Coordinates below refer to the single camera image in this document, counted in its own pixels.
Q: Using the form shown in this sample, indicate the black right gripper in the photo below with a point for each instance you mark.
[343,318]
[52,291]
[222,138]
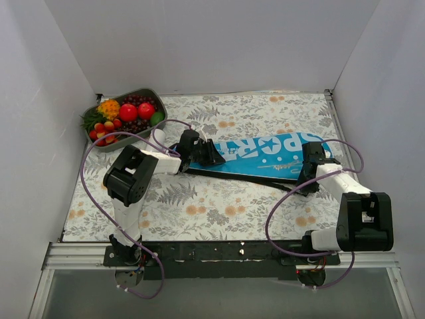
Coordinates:
[307,176]

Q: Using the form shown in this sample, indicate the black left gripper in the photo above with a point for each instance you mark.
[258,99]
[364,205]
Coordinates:
[206,151]

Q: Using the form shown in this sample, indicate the blue racket bag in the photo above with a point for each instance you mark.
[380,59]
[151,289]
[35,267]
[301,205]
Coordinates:
[271,160]

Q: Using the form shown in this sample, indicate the white shuttlecock tube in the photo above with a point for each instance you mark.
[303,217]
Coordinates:
[157,138]

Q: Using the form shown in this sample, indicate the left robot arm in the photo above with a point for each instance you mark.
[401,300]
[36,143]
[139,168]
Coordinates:
[129,177]

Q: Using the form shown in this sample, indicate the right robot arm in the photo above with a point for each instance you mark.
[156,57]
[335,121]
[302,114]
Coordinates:
[364,220]

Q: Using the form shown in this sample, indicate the floral tablecloth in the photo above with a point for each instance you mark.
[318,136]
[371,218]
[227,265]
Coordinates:
[188,207]

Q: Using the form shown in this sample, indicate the green lime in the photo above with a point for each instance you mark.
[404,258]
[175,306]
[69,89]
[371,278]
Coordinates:
[156,118]

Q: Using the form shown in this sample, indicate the red apple right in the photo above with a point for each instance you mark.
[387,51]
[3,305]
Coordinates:
[145,110]

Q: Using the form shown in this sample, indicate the red apple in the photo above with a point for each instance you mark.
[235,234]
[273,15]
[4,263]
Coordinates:
[145,110]
[128,113]

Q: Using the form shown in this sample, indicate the grey fruit tray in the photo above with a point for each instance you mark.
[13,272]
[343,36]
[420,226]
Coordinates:
[138,127]

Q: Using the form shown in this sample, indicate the dark grape bunch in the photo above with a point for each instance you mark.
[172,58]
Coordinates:
[136,100]

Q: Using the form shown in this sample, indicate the red apple left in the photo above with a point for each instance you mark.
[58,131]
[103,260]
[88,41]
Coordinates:
[128,113]

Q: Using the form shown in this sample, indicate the orange flower fruit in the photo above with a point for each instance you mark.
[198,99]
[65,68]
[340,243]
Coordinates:
[109,109]

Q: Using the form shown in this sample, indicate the small red yellow fruits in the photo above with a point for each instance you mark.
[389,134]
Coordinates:
[101,129]

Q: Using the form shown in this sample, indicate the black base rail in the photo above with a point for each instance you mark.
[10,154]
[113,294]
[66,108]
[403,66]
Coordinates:
[213,259]

